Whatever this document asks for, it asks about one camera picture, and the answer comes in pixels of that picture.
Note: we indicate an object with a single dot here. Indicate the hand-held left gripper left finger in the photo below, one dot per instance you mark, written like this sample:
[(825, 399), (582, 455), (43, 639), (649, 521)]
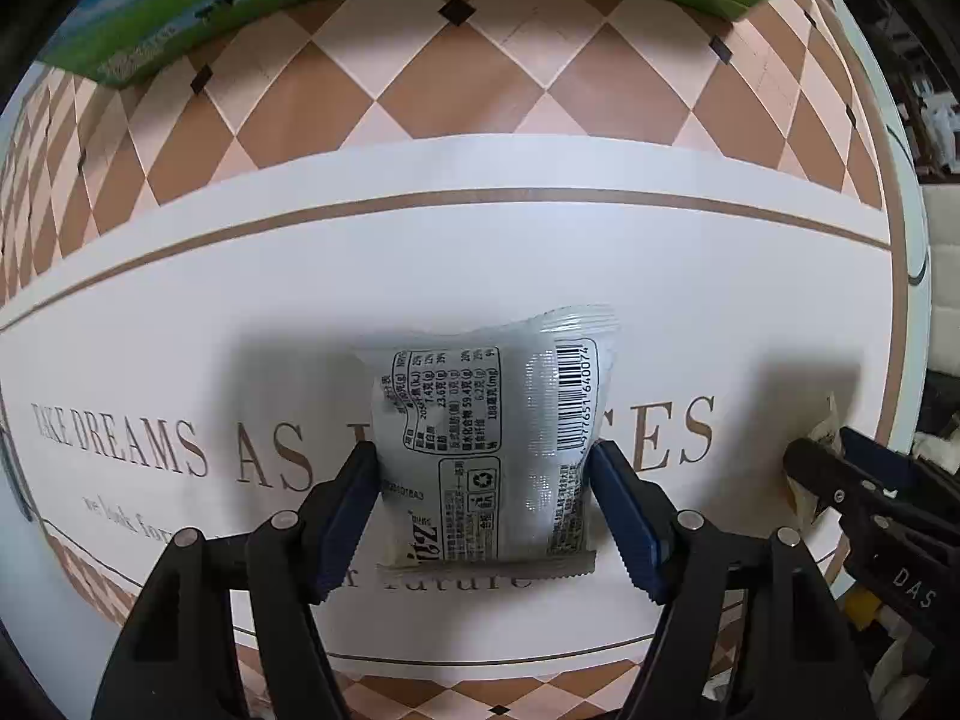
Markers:
[(341, 532)]

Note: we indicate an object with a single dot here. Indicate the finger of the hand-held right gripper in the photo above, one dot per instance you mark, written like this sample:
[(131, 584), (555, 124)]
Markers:
[(885, 465), (829, 480)]

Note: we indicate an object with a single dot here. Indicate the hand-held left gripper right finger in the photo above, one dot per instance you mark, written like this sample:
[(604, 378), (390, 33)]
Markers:
[(630, 525)]

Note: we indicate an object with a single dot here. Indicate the pale grey snack packet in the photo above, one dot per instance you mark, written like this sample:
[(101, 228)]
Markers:
[(480, 427)]

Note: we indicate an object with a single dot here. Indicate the white quilted chair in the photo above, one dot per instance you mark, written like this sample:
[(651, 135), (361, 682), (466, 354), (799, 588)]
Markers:
[(943, 277)]

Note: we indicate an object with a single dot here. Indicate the checkered printed table mat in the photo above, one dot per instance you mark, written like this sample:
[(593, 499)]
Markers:
[(525, 255)]

